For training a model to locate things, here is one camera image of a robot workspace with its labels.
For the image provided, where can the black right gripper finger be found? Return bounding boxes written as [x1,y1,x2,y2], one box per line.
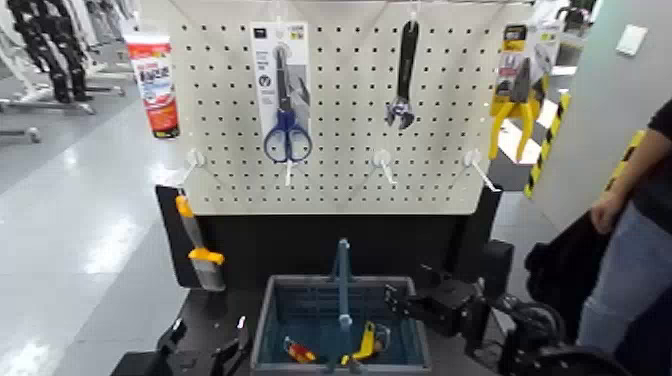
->
[387,302,419,323]
[384,283,417,307]

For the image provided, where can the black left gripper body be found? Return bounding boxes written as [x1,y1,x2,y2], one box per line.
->
[111,348,233,376]

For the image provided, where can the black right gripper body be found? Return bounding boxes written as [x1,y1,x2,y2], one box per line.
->
[414,278,477,338]

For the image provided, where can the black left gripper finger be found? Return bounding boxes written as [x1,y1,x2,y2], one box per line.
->
[214,314,251,370]
[157,317,188,359]

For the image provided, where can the yellow handled paint roller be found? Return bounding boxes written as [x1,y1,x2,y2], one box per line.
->
[341,320,393,367]

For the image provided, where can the person's bare forearm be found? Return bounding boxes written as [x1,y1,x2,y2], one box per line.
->
[603,128,672,211]

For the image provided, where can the grey blue plastic crate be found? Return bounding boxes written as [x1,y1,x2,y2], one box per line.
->
[250,238,432,375]

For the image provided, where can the person's bare hand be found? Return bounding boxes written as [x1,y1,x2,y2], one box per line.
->
[590,188,629,235]

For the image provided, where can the red yellow small tool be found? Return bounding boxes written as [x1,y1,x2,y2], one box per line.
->
[283,335,317,365]

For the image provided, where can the black pegboard stand panel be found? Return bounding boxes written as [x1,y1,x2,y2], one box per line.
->
[155,183,503,319]

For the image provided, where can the black bag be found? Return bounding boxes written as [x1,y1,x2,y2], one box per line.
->
[524,212,615,342]

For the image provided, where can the white perforated pegboard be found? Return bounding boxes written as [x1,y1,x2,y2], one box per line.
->
[138,0,534,216]

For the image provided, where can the person in jeans black shirt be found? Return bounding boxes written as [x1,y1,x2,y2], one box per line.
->
[577,99,672,354]

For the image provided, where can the long yellow black hazard strip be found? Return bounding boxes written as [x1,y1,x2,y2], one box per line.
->
[523,93,572,200]

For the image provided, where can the blue scissors in package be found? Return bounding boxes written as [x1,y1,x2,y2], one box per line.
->
[250,20,314,164]

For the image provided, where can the yellow pliers in package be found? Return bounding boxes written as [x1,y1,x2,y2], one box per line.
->
[488,23,560,163]

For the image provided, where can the black adjustable wrench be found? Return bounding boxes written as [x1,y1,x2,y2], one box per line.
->
[385,19,420,131]

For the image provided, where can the short yellow black hazard strip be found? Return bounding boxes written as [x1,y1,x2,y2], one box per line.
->
[603,130,647,193]

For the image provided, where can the red white sealant tube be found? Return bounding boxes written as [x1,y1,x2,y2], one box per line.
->
[124,31,181,140]

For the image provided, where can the white floor stand base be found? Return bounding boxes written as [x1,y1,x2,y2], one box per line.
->
[0,98,97,116]

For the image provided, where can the black background robot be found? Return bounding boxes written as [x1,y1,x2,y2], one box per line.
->
[7,0,93,104]

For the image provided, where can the yellow handled metal scraper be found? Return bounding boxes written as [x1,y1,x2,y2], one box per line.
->
[174,194,227,293]

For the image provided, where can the white wall switch plate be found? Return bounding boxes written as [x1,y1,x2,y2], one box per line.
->
[615,24,649,57]

